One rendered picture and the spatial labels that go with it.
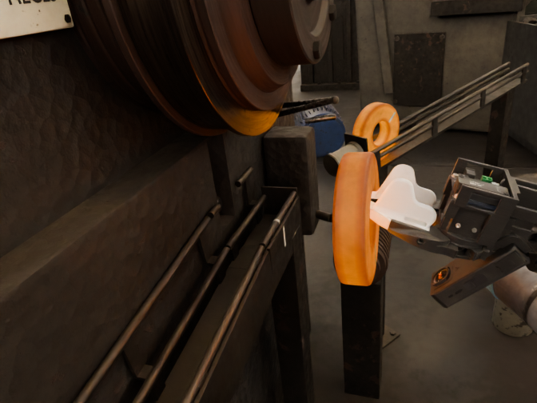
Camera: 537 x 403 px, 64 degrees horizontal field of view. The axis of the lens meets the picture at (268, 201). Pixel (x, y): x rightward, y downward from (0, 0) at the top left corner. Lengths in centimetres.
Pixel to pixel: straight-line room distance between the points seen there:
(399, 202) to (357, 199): 6
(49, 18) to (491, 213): 47
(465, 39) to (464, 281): 280
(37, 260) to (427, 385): 119
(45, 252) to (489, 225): 43
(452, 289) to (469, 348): 103
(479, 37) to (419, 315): 208
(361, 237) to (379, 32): 297
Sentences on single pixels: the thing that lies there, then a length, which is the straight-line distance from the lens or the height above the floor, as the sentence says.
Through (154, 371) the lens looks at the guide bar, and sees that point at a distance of 58.
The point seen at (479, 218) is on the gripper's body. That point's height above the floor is 85.
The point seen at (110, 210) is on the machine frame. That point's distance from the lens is 52.
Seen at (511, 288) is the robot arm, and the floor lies 70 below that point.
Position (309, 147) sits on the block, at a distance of 91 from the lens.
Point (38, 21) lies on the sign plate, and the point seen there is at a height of 107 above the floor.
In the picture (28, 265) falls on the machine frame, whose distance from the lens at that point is 46.
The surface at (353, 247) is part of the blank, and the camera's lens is 45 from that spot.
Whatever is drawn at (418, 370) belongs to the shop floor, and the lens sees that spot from 147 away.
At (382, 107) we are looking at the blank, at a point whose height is 77.
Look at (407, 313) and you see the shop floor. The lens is 165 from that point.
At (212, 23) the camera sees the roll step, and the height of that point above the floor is 105.
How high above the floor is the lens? 108
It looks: 26 degrees down
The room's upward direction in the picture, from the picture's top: 7 degrees counter-clockwise
